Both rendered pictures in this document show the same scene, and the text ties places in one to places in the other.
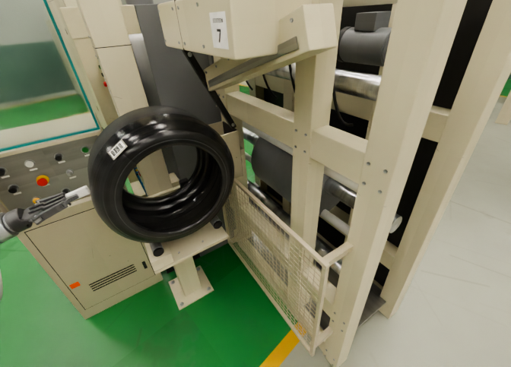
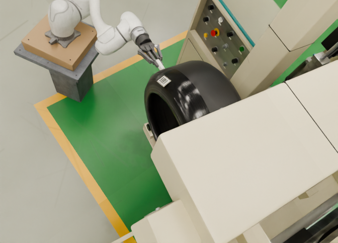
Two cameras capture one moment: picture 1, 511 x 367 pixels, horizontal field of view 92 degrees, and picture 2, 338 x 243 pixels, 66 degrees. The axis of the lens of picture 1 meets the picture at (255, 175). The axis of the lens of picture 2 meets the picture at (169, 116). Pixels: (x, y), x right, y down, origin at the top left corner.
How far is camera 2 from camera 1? 0.85 m
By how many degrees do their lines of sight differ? 53
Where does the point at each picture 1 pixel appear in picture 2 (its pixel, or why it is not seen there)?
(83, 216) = not seen: hidden behind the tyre
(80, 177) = (226, 54)
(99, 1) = (305, 7)
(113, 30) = (290, 31)
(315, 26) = (143, 234)
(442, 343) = not seen: outside the picture
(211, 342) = (138, 177)
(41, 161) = (225, 25)
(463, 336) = not seen: outside the picture
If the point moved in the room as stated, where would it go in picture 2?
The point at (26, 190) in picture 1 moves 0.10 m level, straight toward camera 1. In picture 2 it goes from (208, 26) to (199, 32)
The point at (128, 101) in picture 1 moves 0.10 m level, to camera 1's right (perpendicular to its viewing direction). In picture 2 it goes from (250, 69) to (252, 89)
